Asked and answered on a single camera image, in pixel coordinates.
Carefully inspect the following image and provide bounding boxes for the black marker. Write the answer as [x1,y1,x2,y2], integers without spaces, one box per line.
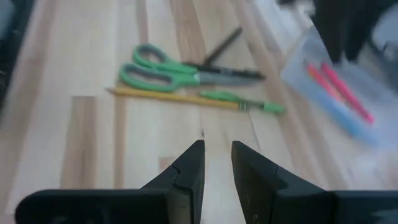
[183,62,267,80]

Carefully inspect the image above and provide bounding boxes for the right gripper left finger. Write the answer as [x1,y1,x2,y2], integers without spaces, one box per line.
[15,139,206,224]

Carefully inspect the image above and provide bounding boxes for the clear plastic supply box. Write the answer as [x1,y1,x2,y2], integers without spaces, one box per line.
[279,26,398,152]

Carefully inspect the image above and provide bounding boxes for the black pen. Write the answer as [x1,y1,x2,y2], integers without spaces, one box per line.
[203,26,244,65]

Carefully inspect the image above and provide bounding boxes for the pink highlighter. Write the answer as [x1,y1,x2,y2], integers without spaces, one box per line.
[321,62,376,125]

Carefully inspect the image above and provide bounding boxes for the green-handled scissors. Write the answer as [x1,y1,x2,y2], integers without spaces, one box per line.
[119,43,267,93]

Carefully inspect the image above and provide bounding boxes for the yellow wooden pencil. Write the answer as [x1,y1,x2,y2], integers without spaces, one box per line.
[105,86,249,112]

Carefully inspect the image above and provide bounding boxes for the green mechanical pencil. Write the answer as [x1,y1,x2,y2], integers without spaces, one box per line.
[200,90,286,114]

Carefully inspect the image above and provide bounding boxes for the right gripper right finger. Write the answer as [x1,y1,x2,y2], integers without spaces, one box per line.
[231,141,398,224]

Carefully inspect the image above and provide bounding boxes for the black aluminium table frame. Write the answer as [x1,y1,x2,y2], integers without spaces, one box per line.
[0,0,35,106]

